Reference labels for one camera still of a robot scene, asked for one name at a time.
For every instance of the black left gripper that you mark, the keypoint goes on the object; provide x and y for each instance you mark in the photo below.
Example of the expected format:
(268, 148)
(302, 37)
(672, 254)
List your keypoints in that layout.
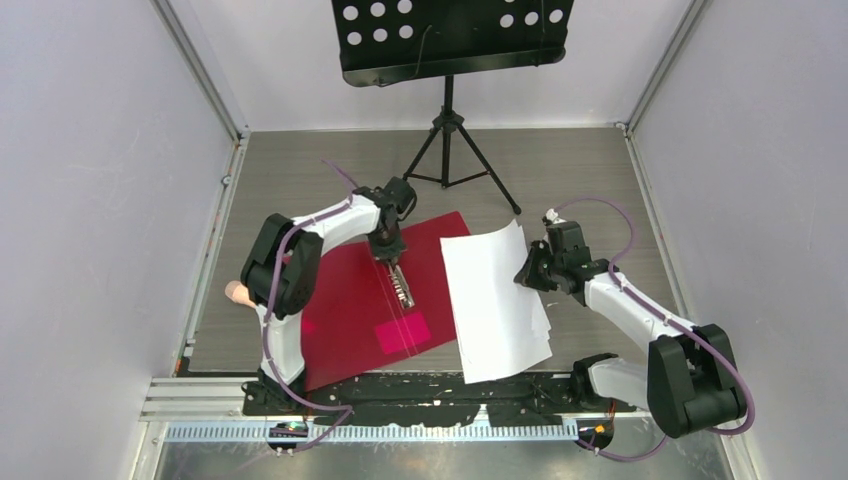
(389, 254)

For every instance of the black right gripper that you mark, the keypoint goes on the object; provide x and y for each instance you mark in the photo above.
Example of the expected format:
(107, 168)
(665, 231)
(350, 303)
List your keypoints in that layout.
(528, 276)

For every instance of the stack of white paper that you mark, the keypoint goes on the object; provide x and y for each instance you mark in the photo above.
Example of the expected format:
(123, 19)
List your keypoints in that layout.
(502, 327)

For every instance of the red plastic folder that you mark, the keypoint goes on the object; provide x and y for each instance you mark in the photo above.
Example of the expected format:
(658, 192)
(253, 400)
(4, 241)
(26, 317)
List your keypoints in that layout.
(354, 322)

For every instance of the pink plastic cylinder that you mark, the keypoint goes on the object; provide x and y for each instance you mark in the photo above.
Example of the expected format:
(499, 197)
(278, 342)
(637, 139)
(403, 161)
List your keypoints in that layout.
(238, 293)

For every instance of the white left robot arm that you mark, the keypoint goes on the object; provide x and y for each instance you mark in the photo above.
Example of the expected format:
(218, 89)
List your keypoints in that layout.
(281, 272)

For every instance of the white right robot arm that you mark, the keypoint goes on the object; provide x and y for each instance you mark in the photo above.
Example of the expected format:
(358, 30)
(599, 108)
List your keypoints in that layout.
(689, 382)

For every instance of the metal folder clip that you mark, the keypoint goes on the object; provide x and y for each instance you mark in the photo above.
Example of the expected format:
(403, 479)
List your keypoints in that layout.
(400, 286)

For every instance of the black music stand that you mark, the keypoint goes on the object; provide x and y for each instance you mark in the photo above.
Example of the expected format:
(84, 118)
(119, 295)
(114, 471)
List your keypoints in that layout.
(383, 43)

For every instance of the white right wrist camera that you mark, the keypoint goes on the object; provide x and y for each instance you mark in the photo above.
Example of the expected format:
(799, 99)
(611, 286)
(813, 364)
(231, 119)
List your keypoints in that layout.
(552, 217)

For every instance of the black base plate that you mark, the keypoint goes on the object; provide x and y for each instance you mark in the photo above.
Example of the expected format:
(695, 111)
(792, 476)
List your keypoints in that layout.
(432, 399)

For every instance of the aluminium frame rail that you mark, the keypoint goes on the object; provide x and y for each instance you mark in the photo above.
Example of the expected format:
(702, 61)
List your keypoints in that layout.
(302, 432)

